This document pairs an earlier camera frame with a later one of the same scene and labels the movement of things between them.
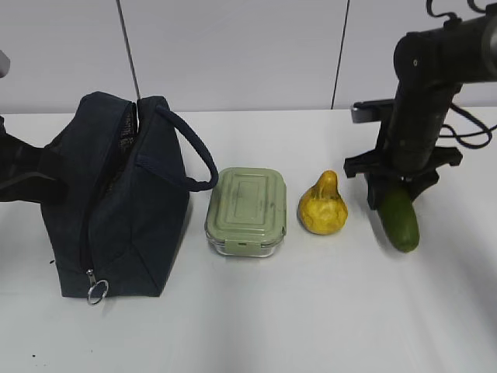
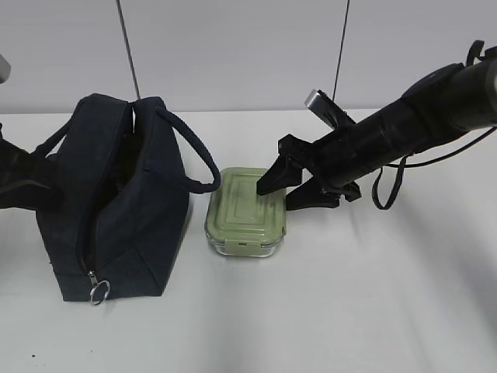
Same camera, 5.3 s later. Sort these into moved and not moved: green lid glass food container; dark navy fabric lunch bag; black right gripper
Moved: black right gripper
Not moved: green lid glass food container; dark navy fabric lunch bag
